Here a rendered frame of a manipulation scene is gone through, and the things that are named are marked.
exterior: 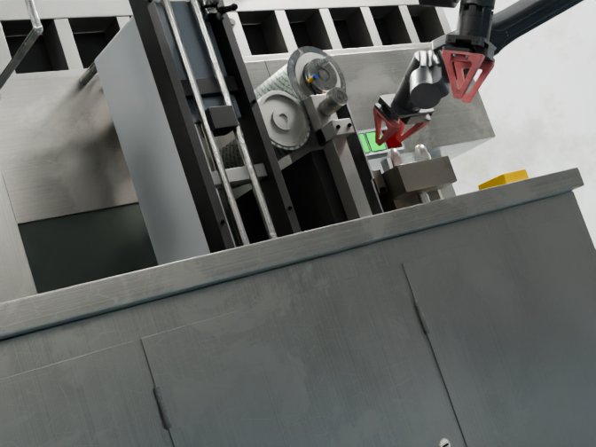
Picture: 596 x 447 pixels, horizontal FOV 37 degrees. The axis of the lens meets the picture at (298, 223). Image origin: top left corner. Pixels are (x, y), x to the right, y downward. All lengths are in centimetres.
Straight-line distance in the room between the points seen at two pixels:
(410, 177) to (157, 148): 53
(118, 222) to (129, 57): 35
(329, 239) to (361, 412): 26
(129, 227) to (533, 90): 309
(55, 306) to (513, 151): 374
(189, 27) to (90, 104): 43
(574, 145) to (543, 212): 286
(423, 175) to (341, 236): 57
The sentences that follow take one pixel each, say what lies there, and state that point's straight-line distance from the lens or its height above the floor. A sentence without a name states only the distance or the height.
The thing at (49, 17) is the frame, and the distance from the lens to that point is 207.
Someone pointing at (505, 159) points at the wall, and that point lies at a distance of 470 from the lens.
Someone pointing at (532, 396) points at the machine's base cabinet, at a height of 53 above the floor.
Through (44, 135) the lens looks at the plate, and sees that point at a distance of 193.
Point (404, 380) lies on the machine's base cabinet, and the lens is 145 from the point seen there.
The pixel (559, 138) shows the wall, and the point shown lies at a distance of 466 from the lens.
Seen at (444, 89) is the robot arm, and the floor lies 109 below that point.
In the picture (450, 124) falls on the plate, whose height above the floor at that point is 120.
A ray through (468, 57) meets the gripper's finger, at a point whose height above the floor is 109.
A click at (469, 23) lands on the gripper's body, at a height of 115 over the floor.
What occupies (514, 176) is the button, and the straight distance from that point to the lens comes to 177.
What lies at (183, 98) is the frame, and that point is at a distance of 153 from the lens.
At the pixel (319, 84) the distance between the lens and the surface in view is 186.
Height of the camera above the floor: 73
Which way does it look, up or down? 8 degrees up
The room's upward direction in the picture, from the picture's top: 19 degrees counter-clockwise
